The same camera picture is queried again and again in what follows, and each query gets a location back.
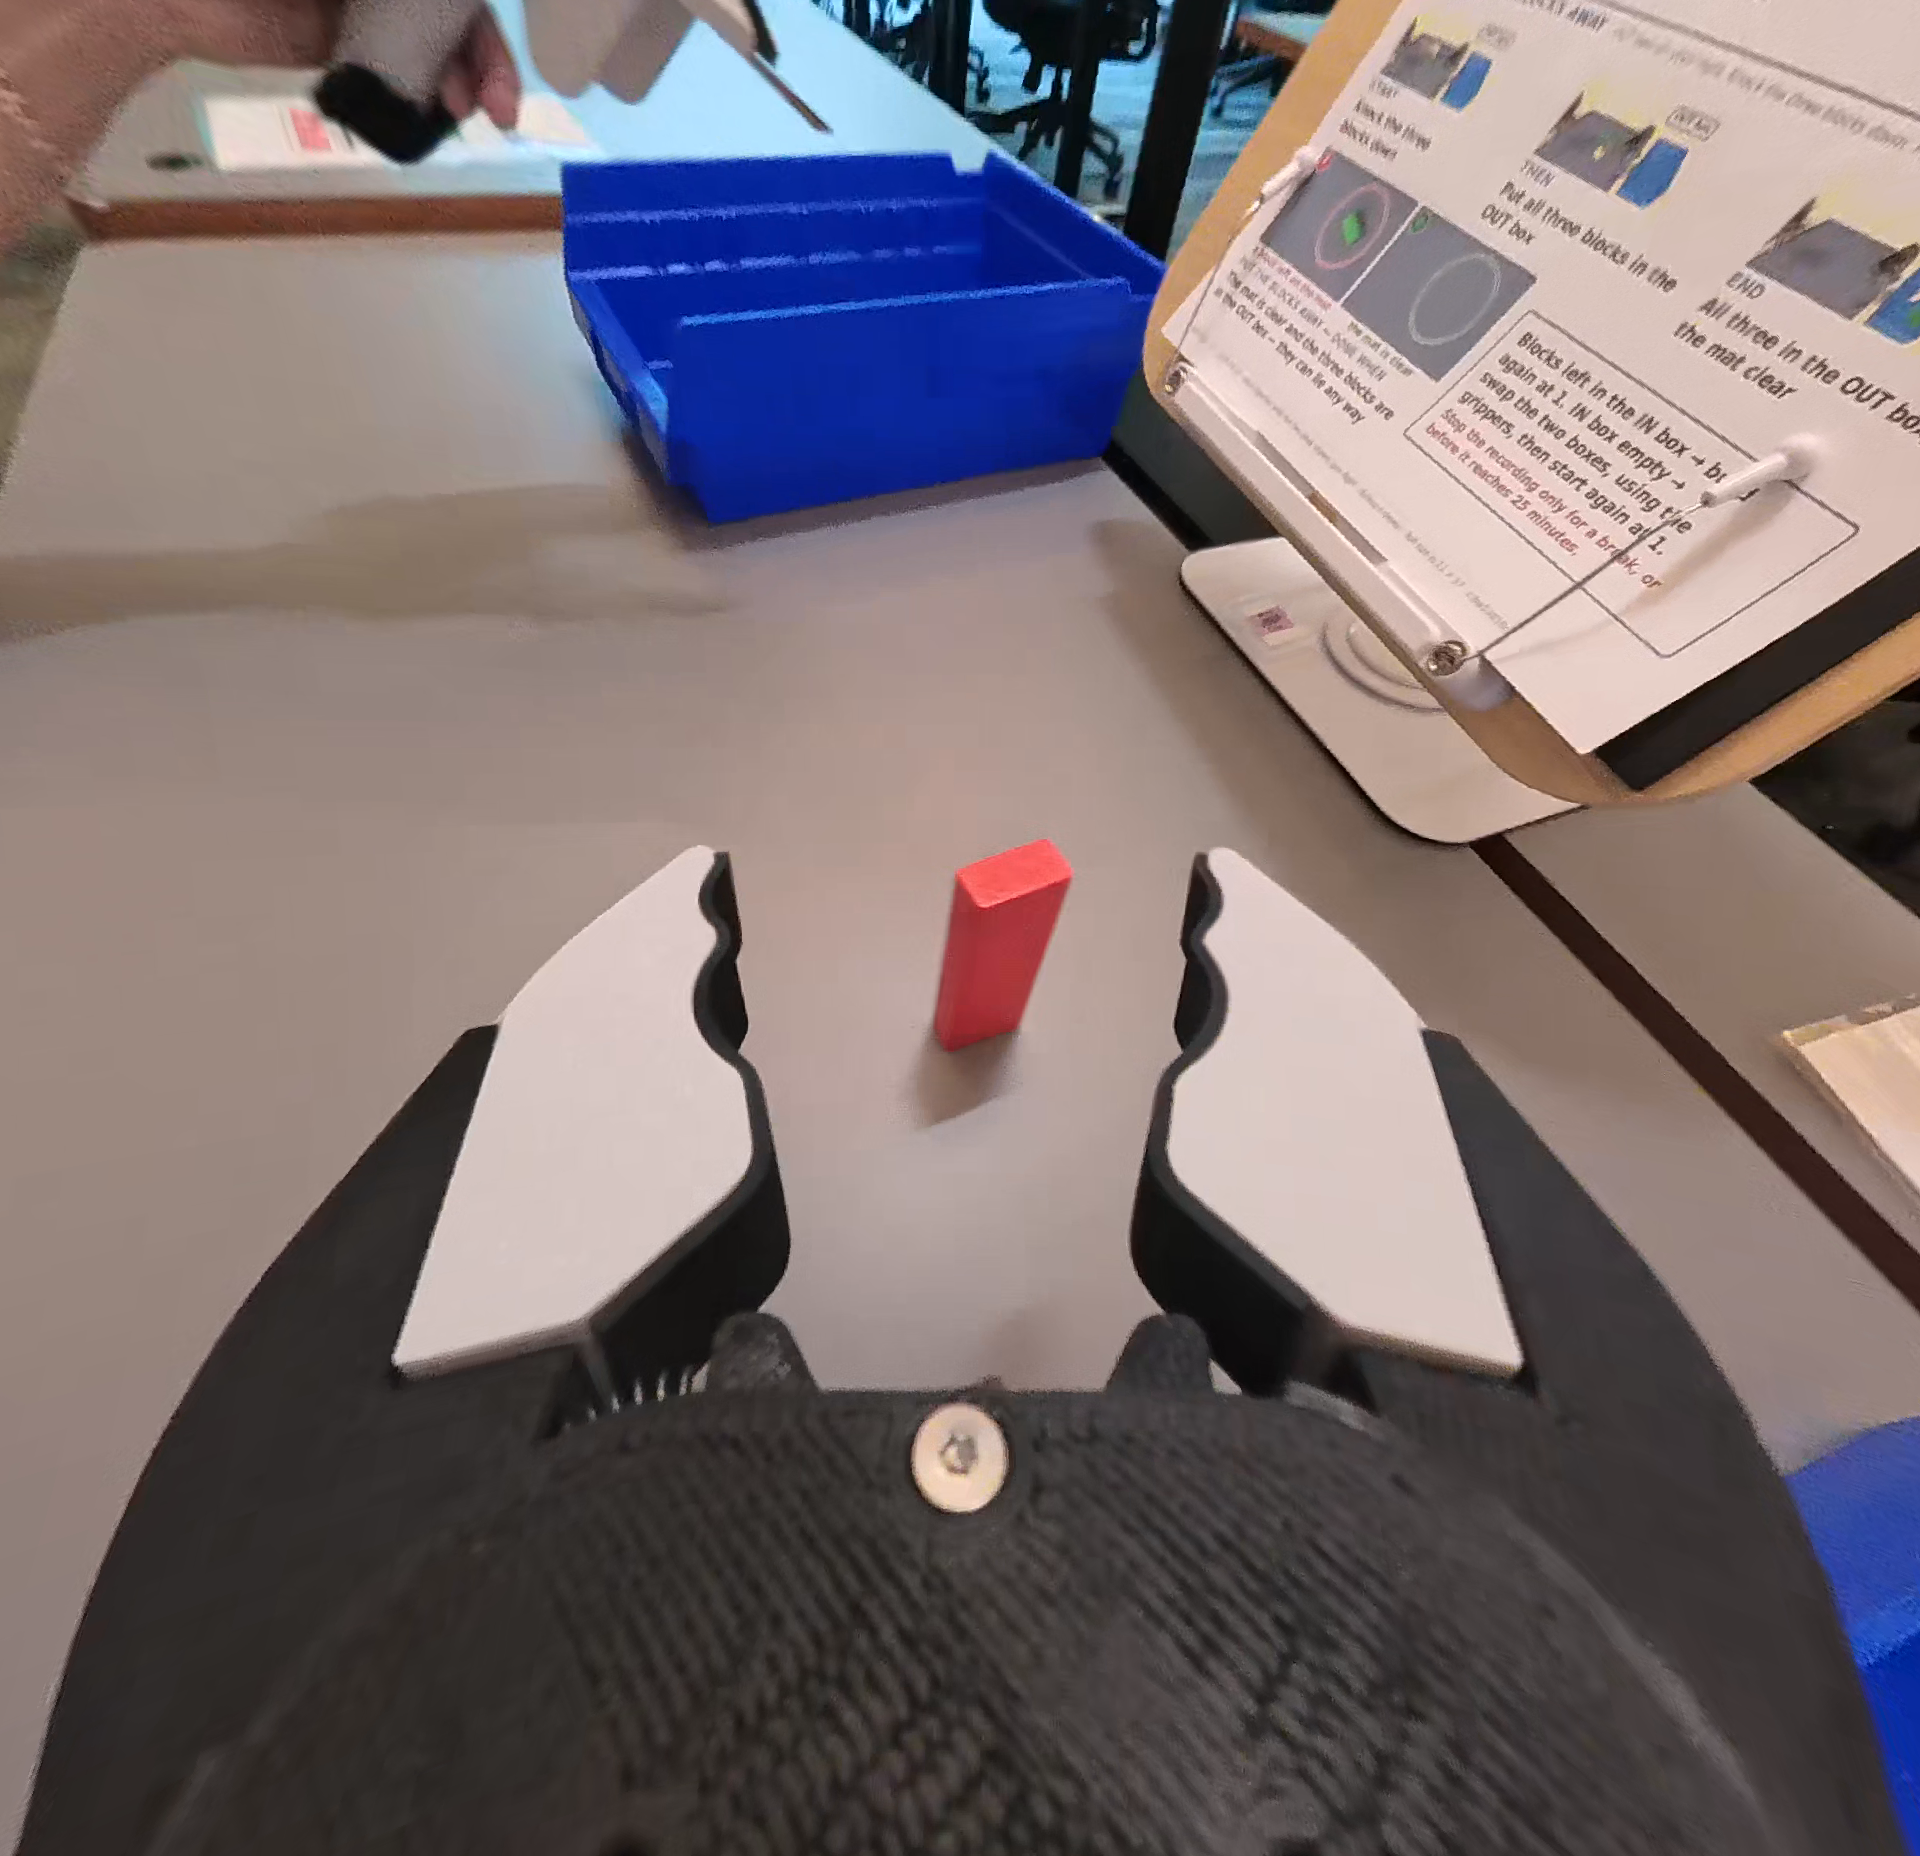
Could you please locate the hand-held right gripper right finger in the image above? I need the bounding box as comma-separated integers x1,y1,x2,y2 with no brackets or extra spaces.
1130,843,1528,1397

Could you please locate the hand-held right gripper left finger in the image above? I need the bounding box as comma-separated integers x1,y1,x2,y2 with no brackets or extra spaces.
394,843,791,1380

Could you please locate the red wooden block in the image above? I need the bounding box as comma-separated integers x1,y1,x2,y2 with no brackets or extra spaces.
932,840,1076,1051

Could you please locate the blue plastic bin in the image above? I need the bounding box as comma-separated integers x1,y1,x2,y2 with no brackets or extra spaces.
561,152,1169,525
1784,1419,1920,1745

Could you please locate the person's left forearm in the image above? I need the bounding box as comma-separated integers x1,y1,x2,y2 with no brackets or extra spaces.
0,115,78,255

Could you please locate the white paper with red mark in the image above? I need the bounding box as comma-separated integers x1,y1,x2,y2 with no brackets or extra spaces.
199,93,601,171

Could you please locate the white stand base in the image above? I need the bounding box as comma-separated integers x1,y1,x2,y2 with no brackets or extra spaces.
1180,536,1578,843

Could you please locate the black pole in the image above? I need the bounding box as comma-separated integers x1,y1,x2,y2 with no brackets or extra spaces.
1123,0,1256,255

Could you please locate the pale paper stack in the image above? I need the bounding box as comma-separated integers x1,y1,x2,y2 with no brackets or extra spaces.
1784,999,1920,1203

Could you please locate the white page holder clip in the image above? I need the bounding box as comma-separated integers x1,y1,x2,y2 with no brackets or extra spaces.
1173,149,1336,388
1441,437,1826,675

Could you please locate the wooden document stand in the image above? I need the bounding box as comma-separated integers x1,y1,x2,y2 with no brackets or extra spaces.
1143,0,1920,811

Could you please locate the printed instruction sheet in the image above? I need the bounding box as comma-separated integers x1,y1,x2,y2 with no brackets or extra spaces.
1162,0,1920,755

